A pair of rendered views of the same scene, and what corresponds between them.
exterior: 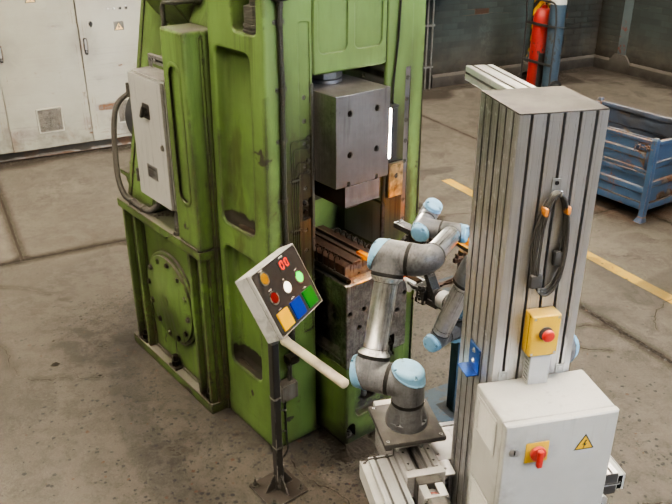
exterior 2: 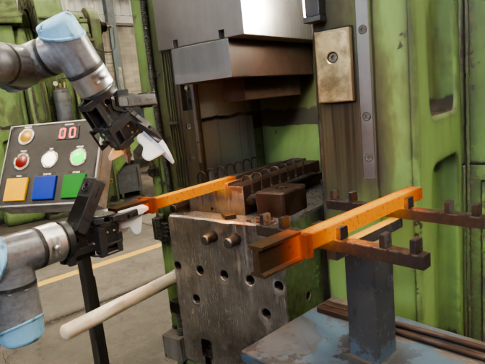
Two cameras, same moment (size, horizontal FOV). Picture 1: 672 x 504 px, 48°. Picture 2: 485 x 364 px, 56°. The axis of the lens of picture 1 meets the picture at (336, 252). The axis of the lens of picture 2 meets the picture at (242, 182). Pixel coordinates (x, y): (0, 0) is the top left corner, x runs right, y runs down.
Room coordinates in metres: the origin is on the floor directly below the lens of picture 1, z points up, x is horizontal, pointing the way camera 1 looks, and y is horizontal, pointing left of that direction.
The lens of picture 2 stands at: (2.94, -1.33, 1.22)
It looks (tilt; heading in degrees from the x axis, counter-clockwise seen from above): 10 degrees down; 77
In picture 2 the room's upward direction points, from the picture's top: 6 degrees counter-clockwise
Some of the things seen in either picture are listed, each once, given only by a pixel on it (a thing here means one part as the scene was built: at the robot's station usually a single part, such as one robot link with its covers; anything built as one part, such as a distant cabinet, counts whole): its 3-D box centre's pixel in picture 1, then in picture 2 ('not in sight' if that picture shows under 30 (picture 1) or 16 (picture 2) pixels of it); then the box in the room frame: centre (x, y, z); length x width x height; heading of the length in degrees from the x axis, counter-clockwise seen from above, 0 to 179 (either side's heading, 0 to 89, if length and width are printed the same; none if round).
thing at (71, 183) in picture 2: (309, 296); (74, 186); (2.76, 0.11, 1.01); 0.07 x 0.05 x 0.07; 154
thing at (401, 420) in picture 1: (406, 409); not in sight; (2.19, -0.25, 0.87); 0.15 x 0.15 x 0.10
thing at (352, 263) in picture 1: (333, 250); (258, 182); (3.30, 0.01, 0.96); 0.42 x 0.20 x 0.09; 39
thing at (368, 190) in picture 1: (332, 179); (247, 62); (3.30, 0.01, 1.32); 0.42 x 0.20 x 0.10; 39
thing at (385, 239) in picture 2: not in sight; (434, 223); (3.37, -0.74, 1.00); 0.23 x 0.06 x 0.02; 29
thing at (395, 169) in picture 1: (394, 179); (334, 66); (3.44, -0.28, 1.27); 0.09 x 0.02 x 0.17; 129
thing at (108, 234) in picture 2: (429, 294); (88, 235); (2.83, -0.40, 0.98); 0.12 x 0.08 x 0.09; 39
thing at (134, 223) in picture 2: not in sight; (135, 220); (2.92, -0.35, 0.98); 0.09 x 0.03 x 0.06; 36
